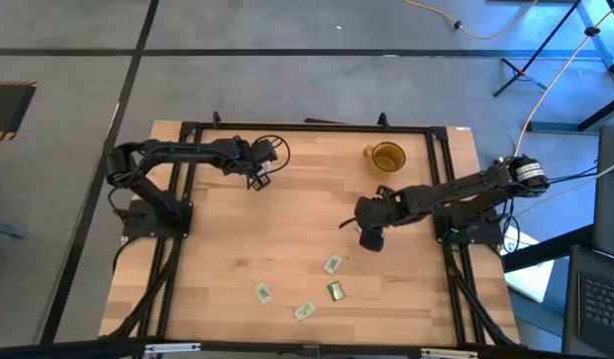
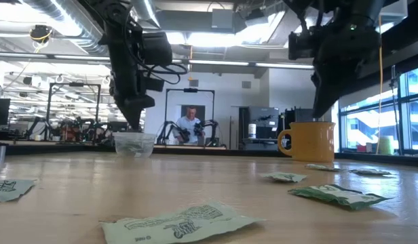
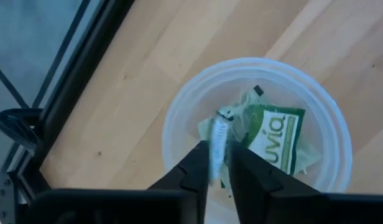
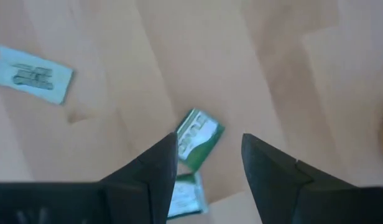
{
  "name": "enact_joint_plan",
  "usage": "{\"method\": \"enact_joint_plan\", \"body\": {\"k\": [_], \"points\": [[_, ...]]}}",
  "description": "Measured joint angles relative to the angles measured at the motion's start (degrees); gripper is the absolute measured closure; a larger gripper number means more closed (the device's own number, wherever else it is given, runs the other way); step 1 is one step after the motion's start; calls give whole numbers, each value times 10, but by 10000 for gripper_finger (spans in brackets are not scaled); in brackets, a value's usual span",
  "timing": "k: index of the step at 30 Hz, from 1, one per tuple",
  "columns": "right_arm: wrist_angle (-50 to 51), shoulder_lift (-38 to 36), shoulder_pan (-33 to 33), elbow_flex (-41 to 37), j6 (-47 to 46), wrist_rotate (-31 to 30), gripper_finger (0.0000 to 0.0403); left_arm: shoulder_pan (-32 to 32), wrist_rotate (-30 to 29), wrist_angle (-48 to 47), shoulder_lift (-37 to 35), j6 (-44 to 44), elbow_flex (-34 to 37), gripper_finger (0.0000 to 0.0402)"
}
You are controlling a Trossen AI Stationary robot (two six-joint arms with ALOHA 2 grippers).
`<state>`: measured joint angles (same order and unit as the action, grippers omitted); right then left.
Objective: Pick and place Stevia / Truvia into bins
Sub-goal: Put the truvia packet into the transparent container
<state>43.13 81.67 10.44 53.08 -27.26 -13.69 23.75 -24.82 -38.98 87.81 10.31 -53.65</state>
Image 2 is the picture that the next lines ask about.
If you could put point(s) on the person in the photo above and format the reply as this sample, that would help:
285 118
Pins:
188 127

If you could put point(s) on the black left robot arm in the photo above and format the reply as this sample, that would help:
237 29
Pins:
120 51

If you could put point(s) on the dark wall panel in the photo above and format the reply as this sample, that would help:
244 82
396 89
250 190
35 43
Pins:
201 110

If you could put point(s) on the black window frame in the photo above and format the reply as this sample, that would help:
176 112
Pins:
400 135

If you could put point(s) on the black background robot arm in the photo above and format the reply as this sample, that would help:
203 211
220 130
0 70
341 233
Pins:
34 125
182 135
210 125
80 123

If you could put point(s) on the black computer monitor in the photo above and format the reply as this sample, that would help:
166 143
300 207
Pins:
0 112

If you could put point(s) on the grey ceiling box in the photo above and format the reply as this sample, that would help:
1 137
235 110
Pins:
222 18

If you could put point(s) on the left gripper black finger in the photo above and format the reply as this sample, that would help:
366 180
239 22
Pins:
132 118

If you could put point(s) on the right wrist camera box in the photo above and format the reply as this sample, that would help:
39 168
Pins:
302 45

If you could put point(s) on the black table edge frame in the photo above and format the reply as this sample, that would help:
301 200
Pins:
195 152

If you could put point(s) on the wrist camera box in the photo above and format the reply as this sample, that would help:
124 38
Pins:
302 45
156 49

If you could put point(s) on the grey wall vent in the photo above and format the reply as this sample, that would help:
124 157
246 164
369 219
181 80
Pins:
246 84
193 83

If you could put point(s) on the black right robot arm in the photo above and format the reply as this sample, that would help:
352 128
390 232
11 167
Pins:
361 13

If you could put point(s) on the clear plastic bowl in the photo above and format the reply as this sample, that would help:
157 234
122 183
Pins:
120 149

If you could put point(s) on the silver metal post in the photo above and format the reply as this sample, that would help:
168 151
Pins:
1 154

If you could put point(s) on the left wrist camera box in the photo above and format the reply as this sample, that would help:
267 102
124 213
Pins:
156 49

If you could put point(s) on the white cylindrical container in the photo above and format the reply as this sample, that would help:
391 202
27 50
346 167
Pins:
252 131

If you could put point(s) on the pale green cylinder container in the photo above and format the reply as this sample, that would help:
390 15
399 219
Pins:
387 145

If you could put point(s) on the small red box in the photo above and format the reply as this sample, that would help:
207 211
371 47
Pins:
361 148

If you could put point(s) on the white Stevia sweetener packet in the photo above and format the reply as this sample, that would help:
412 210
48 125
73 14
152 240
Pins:
182 223
9 189
133 148

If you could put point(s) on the yellow ceramic mug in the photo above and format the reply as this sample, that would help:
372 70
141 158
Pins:
310 142

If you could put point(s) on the green Truvia sweetener packet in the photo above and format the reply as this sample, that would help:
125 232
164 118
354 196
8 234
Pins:
370 171
331 196

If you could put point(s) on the white Truvia sweetener packet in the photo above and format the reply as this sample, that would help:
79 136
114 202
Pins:
322 167
283 177

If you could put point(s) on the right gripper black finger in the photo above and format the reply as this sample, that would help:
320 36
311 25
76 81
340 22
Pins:
326 95

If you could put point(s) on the black ceiling camera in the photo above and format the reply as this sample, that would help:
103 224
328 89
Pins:
41 34

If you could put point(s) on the black equipment cabinet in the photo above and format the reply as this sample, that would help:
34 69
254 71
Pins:
263 118

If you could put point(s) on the black gantry frame with camera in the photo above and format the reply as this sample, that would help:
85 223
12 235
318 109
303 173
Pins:
76 84
190 90

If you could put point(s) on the black equipment case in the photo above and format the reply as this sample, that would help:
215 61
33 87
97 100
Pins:
305 115

